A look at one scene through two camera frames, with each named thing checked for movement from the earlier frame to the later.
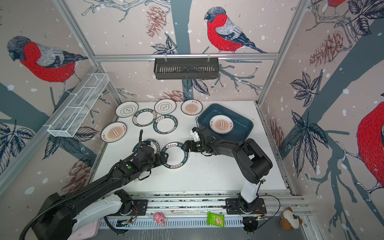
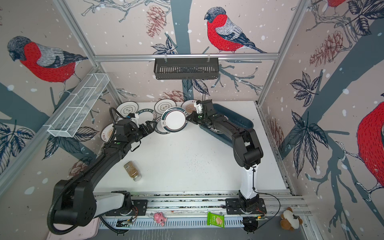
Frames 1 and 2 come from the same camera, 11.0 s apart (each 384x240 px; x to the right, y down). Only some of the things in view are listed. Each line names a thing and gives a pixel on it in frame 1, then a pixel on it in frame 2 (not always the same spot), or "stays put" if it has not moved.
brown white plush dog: [289, 220] stays put
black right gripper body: [201, 145] → [202, 118]
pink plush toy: [158, 217] stays put
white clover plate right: [165, 106] stays put
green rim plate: [177, 157] → [216, 131]
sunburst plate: [191, 107] stays put
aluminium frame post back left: [83, 38] stays put
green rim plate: [148, 141] → [174, 119]
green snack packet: [217, 219] stays put
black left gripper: [163, 157] → [148, 127]
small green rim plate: [144, 117] stays put
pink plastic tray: [90, 231] stays put
